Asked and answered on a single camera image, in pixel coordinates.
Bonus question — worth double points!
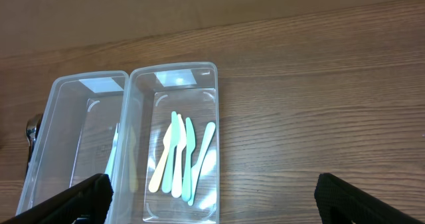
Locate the pale blue plastic knife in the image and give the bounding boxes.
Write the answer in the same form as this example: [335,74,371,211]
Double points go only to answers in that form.
[161,111,180,193]

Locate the right clear plastic container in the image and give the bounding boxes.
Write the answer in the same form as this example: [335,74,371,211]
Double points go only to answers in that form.
[109,62,220,223]

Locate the mint green plastic knife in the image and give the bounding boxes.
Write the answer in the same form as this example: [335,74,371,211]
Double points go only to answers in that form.
[181,117,196,201]

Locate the light blue plastic knife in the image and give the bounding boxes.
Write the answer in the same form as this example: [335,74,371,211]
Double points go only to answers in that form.
[188,122,216,206]

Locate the silver metal fork wide handle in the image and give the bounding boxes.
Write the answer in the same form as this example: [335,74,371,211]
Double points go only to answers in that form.
[25,114,43,171]

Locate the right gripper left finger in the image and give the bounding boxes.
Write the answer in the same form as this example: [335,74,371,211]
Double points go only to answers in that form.
[2,173,114,224]

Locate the clear plastic container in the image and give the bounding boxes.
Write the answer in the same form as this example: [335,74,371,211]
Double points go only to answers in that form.
[16,70,129,223]
[109,62,220,223]

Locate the yellow plastic knife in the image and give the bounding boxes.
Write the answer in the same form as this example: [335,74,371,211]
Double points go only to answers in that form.
[148,124,172,193]

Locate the white plastic fork short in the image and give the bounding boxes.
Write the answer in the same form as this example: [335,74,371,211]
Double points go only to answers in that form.
[104,123,120,178]

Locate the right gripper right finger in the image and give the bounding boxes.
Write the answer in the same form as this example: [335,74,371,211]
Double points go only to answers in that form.
[314,173,422,224]

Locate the white plastic knife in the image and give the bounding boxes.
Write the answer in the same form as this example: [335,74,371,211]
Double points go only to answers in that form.
[171,114,187,198]

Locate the left clear plastic container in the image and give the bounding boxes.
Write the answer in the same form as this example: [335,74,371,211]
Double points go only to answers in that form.
[16,70,129,223]

